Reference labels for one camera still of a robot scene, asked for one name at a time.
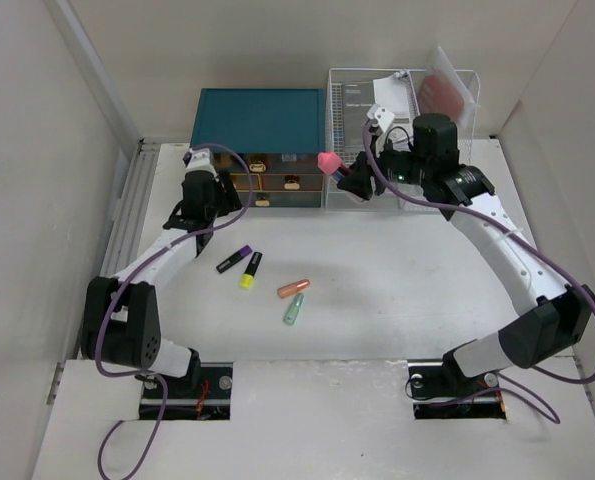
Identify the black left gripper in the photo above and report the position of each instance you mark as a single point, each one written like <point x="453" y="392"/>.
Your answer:
<point x="228" y="203"/>

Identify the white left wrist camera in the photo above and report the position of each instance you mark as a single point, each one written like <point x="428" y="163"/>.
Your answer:
<point x="199" y="160"/>

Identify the teal drawer organizer box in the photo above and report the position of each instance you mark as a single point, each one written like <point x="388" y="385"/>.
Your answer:
<point x="268" y="139"/>

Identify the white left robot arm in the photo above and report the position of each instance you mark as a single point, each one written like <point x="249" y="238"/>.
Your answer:
<point x="121" y="324"/>

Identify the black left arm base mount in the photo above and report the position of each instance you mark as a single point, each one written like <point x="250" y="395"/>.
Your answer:
<point x="206" y="397"/>

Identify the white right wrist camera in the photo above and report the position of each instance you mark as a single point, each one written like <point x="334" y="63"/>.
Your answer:
<point x="380" y="117"/>

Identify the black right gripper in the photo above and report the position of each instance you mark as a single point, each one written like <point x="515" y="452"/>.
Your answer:
<point x="357" y="181"/>

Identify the pink yellow highlighter marker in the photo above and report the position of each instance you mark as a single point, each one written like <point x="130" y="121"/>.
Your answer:
<point x="248" y="276"/>

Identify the black purple highlighter marker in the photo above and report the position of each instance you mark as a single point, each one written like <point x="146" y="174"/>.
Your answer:
<point x="233" y="259"/>

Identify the orange translucent capsule tube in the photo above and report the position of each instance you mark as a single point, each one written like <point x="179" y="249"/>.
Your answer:
<point x="293" y="288"/>

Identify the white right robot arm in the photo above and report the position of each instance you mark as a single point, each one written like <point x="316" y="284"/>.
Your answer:
<point x="553" y="309"/>

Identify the grey Canon setup guide booklet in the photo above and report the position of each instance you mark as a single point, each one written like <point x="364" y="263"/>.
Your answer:
<point x="392" y="92"/>

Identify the white wire mesh file rack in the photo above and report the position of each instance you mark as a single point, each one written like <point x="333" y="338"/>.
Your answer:
<point x="335" y="199"/>

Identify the colourful pen bundle pouch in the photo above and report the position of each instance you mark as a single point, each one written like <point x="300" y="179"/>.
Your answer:
<point x="332" y="165"/>

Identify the green translucent capsule tube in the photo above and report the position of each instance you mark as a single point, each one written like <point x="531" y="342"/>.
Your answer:
<point x="293" y="309"/>

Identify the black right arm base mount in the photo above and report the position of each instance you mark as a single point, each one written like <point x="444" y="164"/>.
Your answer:
<point x="439" y="393"/>

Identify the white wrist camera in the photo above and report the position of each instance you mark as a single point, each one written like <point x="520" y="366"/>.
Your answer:
<point x="380" y="117"/>
<point x="199" y="160"/>

